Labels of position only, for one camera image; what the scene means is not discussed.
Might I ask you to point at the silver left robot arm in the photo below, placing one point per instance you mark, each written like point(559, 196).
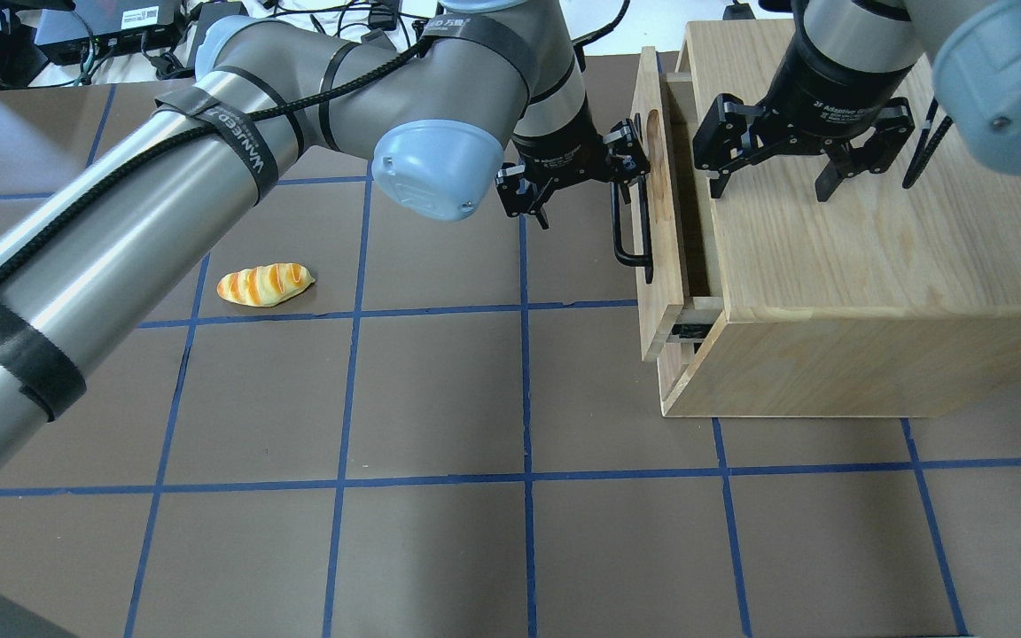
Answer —
point(490, 95)

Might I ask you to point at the black drawer handle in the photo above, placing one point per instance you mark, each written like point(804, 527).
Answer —
point(633, 198)

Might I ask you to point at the black electronics boxes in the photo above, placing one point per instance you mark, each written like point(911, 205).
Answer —
point(86, 34)

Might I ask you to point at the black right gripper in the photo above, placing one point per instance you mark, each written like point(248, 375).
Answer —
point(816, 89)

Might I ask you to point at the orange striped bread loaf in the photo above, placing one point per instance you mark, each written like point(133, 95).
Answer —
point(264, 286)

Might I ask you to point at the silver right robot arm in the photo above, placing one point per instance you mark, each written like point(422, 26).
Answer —
point(974, 48)

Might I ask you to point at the wooden drawer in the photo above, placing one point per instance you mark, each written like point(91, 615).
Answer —
point(674, 211)

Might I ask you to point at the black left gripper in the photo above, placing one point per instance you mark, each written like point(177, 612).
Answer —
point(557, 144)

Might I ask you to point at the light wooden drawer cabinet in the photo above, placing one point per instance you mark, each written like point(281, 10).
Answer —
point(880, 302)

